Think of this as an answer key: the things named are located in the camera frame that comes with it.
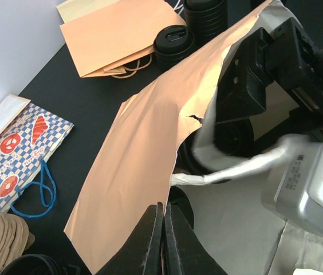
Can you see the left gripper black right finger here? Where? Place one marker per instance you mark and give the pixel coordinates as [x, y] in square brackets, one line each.
[183, 252]

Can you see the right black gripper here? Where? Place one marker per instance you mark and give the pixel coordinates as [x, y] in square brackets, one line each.
[288, 57]

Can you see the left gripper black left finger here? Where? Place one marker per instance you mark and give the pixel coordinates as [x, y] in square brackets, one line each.
[141, 253]

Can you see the orange kraft paper bag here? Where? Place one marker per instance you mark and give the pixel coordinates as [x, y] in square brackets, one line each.
[133, 168]

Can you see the white lined paper cup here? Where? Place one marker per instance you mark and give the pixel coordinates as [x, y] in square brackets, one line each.
[234, 138]

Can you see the black lid stack right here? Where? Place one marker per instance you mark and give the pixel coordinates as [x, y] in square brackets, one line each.
[206, 19]

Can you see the black lid stack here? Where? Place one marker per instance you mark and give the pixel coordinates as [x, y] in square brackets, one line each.
[206, 19]
[172, 45]

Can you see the black lid stack left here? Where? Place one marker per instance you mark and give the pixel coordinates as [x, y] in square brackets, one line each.
[172, 45]

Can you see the checkered printed paper bag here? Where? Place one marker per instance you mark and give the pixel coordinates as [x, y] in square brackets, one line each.
[29, 134]

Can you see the orange flat bag right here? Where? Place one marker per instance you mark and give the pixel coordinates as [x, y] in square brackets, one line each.
[116, 34]

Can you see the tan flat paper bag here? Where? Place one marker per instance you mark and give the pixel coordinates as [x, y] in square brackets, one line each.
[74, 9]

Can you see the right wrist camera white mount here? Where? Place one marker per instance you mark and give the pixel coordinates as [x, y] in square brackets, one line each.
[294, 190]

